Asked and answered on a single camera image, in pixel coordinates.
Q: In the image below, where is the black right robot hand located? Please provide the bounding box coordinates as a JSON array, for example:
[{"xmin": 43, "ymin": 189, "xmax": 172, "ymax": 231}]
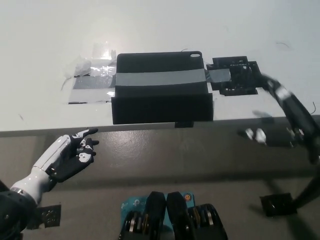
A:
[{"xmin": 236, "ymin": 73, "xmax": 320, "ymax": 165}]

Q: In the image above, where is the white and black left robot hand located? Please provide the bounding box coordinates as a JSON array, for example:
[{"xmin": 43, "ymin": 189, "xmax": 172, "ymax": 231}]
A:
[{"xmin": 10, "ymin": 128, "xmax": 100, "ymax": 205}]

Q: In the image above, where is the black tablet cover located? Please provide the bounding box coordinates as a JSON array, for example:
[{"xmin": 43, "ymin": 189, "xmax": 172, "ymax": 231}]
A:
[{"xmin": 111, "ymin": 50, "xmax": 214, "ymax": 125}]

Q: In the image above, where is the black floor tape marker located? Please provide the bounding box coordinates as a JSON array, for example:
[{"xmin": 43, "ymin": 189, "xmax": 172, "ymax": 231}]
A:
[
  {"xmin": 259, "ymin": 192, "xmax": 299, "ymax": 217},
  {"xmin": 26, "ymin": 204, "xmax": 62, "ymax": 230}
]

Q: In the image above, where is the pale grey tape piece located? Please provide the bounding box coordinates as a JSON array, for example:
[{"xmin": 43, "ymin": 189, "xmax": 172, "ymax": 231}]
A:
[{"xmin": 67, "ymin": 88, "xmax": 116, "ymax": 105}]

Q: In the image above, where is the short grey tape piece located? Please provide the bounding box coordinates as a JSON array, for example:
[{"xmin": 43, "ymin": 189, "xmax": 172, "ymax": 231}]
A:
[{"xmin": 206, "ymin": 68, "xmax": 232, "ymax": 84}]

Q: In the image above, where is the shiny dark grey tape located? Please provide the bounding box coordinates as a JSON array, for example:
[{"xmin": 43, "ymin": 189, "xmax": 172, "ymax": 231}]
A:
[{"xmin": 72, "ymin": 74, "xmax": 118, "ymax": 90}]

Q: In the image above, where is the crumpled clear tape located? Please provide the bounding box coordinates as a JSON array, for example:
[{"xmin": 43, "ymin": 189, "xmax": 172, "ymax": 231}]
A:
[{"xmin": 65, "ymin": 55, "xmax": 92, "ymax": 78}]

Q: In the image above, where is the clear tape piece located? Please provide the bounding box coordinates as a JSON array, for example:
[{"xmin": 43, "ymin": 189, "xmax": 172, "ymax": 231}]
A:
[{"xmin": 91, "ymin": 42, "xmax": 117, "ymax": 61}]

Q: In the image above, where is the black plastic bracket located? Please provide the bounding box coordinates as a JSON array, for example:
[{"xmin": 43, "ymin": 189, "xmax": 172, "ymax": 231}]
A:
[{"xmin": 206, "ymin": 55, "xmax": 264, "ymax": 97}]

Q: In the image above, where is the grey duct tape strip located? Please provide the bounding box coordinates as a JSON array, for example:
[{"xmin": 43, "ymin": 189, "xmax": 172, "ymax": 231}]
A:
[{"xmin": 114, "ymin": 69, "xmax": 207, "ymax": 88}]

